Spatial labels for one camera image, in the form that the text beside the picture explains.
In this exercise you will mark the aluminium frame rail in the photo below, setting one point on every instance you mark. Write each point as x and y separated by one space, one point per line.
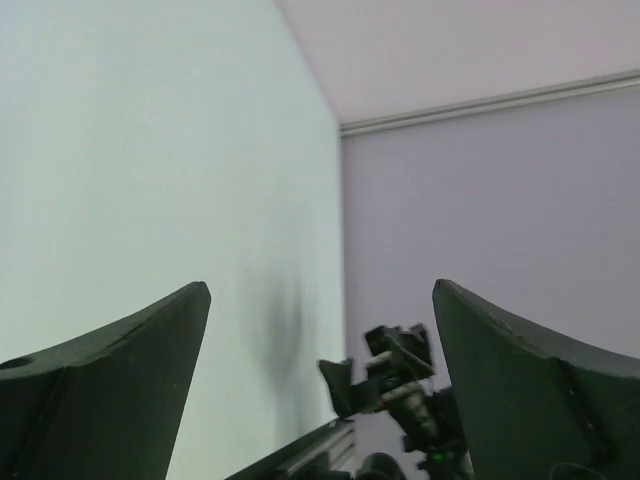
328 452

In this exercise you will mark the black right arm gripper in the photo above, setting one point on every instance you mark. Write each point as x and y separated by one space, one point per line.
534 403

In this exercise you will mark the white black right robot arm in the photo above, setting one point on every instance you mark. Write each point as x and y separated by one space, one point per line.
420 460

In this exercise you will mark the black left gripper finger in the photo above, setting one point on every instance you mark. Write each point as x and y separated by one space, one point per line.
107 404

